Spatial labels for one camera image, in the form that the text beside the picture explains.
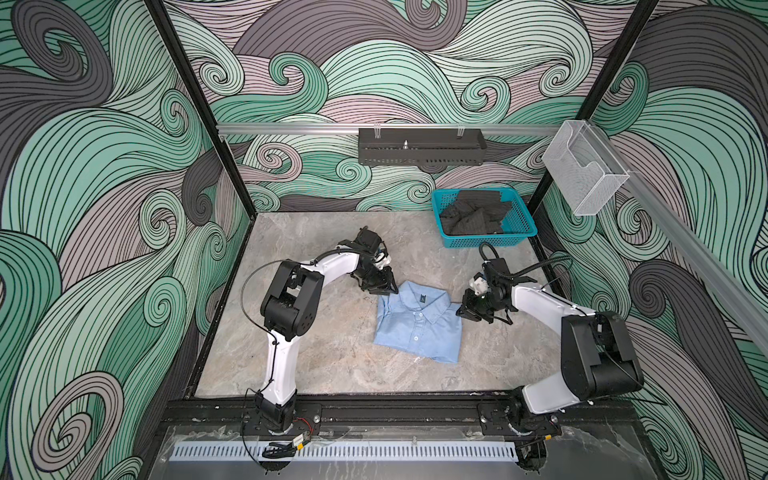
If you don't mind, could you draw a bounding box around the clear plastic wall bin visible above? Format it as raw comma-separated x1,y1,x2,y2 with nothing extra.
542,120,629,217

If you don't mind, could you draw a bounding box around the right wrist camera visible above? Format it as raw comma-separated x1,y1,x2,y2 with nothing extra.
469,258,510,296

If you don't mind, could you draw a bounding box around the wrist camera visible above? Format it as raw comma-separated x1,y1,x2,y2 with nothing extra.
355,226,389,263
469,258,510,296

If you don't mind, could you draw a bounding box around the dark grey shirt in basket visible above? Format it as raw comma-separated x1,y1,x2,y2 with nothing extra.
439,190,514,236

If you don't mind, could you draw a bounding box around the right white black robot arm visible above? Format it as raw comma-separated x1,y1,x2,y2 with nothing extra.
457,274,645,415

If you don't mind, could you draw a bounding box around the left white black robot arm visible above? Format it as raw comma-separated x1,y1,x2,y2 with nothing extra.
254,232,398,432

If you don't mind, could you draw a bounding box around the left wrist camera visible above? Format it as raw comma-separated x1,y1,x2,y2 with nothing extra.
355,226,389,263

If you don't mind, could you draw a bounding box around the black front mounting rail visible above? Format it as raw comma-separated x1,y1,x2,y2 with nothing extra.
160,388,638,438

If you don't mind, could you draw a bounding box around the white slotted cable duct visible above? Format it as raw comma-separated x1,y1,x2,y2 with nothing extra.
170,440,518,463

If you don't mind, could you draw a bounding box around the black perforated wall tray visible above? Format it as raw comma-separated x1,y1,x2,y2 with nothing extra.
357,127,488,168

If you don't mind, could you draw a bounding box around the back aluminium rail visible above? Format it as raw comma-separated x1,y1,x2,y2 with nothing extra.
217,122,560,137

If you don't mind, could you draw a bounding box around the right aluminium rail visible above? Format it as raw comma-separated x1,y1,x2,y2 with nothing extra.
597,129,767,351

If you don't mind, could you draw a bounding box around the light blue long sleeve shirt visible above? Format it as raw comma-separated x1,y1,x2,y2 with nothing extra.
373,281,463,364

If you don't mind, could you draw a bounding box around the red black wire bundle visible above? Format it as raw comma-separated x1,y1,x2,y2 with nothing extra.
261,419,316,461

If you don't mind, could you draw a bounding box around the aluminium rail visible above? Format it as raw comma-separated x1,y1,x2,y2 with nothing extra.
597,129,767,351
217,122,560,137

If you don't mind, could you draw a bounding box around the teal plastic basket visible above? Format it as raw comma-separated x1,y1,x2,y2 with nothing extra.
431,188,537,248

